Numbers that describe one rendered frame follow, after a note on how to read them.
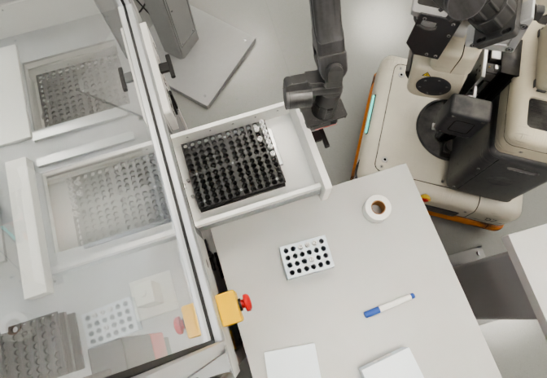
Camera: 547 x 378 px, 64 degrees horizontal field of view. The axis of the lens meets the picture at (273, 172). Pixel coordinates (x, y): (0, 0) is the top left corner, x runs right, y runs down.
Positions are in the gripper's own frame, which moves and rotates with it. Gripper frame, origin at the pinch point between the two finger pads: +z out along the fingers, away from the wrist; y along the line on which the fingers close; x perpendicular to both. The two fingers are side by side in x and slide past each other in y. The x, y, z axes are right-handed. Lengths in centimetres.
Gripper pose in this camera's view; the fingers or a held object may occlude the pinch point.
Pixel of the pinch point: (318, 125)
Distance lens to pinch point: 114.2
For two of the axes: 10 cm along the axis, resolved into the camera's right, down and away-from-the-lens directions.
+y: -9.5, 2.8, -1.3
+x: 3.1, 9.0, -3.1
